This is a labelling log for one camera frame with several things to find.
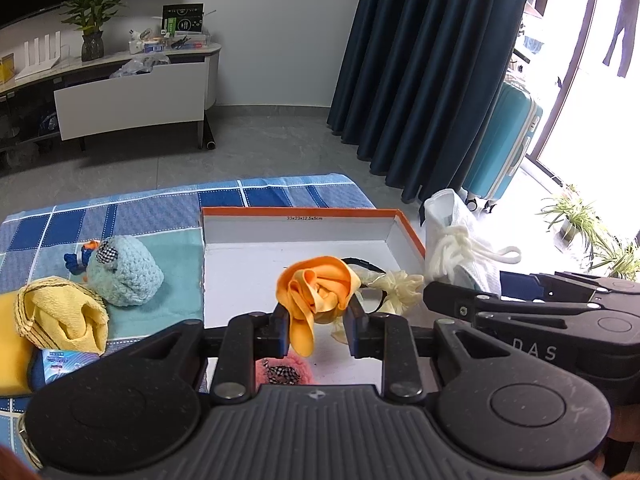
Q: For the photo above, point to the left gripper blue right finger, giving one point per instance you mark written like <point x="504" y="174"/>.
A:
<point x="356" y="327"/>

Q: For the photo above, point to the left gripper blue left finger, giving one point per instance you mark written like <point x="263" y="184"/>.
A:
<point x="274" y="334"/>

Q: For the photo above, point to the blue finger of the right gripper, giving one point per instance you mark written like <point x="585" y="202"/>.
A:
<point x="562" y="286"/>
<point x="465" y="304"/>

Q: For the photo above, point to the pink fluffy pompom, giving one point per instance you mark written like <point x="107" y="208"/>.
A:
<point x="292" y="370"/>

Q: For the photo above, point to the orange cloth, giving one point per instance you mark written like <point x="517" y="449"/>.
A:
<point x="315" y="291"/>

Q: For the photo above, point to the pale yellow scrunchie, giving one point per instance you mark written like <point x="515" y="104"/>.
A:
<point x="392" y="292"/>

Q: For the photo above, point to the white drawstring pouch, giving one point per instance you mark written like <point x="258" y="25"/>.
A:
<point x="456" y="252"/>

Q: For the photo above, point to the teal crochet plush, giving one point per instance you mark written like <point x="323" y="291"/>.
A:
<point x="123" y="272"/>

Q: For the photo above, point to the blue orange knitted toy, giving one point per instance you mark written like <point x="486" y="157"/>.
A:
<point x="77" y="262"/>

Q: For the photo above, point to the yellow striped towel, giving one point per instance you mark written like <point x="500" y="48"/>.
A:
<point x="58" y="314"/>

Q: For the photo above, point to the Vinda tissue pack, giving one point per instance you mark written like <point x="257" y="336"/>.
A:
<point x="58" y="363"/>

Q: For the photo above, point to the yellow sponge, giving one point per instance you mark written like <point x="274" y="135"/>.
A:
<point x="16" y="353"/>

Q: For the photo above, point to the outdoor spider plant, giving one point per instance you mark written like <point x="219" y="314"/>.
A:
<point x="574" y="219"/>

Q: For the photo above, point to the orange-rimmed white box lid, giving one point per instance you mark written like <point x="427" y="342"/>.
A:
<point x="247" y="249"/>

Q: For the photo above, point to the teal suitcase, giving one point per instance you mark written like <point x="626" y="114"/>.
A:
<point x="510" y="130"/>

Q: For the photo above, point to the dark blue curtain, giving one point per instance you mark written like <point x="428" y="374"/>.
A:
<point x="416" y="85"/>

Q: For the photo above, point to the white tv cabinet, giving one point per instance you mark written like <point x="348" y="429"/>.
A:
<point x="89" y="101"/>

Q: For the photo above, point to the black green display box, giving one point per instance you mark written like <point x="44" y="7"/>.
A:
<point x="182" y="18"/>

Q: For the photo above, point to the white wifi router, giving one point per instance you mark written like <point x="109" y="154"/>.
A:
<point x="40" y="55"/>

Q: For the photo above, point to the potted bamboo plant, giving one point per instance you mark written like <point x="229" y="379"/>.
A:
<point x="89" y="16"/>

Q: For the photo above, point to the yellow box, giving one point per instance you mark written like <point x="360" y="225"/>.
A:
<point x="7" y="68"/>

